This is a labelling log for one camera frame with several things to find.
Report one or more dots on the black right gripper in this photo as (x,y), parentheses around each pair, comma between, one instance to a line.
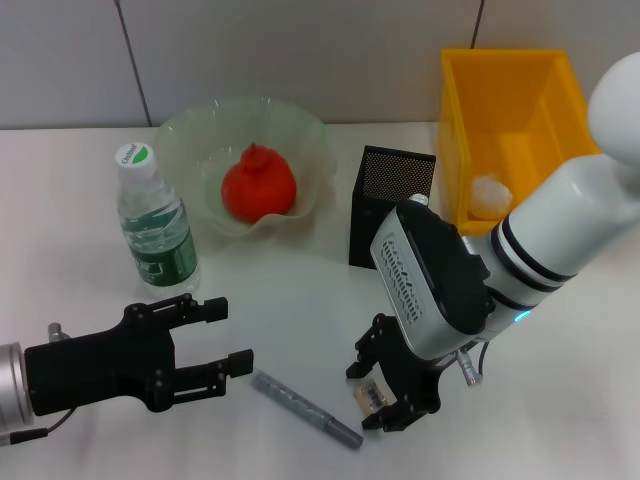
(415,380)

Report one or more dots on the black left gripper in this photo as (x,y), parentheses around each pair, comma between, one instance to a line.
(90,370)

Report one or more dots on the beige eraser with barcode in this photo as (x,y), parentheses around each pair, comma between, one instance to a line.
(372,397)

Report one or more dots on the grey glitter pen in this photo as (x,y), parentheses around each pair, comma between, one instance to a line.
(300,407)

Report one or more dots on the clear green-label water bottle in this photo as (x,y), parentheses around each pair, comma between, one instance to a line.
(165,260)

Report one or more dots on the white paper ball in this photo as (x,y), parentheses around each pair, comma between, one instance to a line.
(491,197)

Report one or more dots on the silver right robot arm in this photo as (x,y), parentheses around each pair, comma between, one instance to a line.
(560,225)

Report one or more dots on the black mesh pen holder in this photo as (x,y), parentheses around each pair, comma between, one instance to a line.
(370,200)

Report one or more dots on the pale green glass fruit bowl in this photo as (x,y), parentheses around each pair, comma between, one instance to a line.
(200,145)

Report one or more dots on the yellow plastic bin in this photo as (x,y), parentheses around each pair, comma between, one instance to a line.
(500,100)

